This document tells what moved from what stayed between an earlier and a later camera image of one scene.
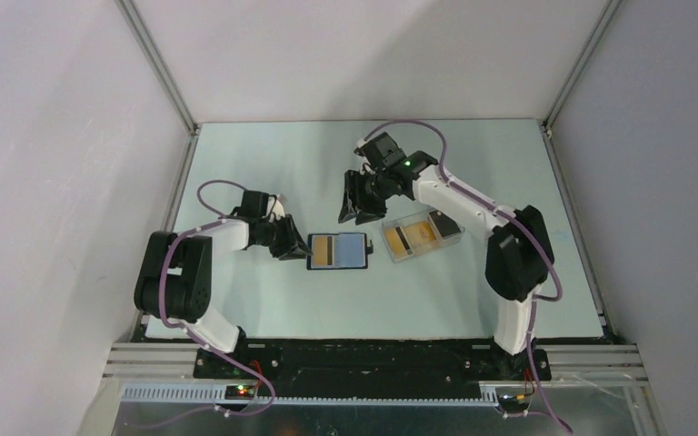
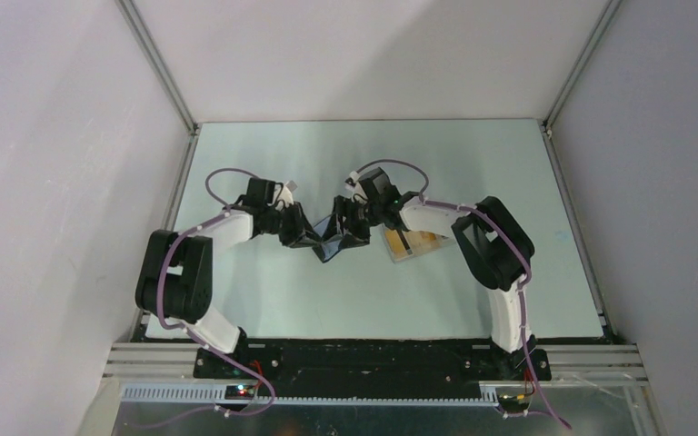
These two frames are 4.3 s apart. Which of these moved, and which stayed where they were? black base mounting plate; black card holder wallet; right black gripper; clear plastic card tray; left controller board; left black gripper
Moved: right black gripper; left black gripper; black card holder wallet
Stayed: left controller board; black base mounting plate; clear plastic card tray
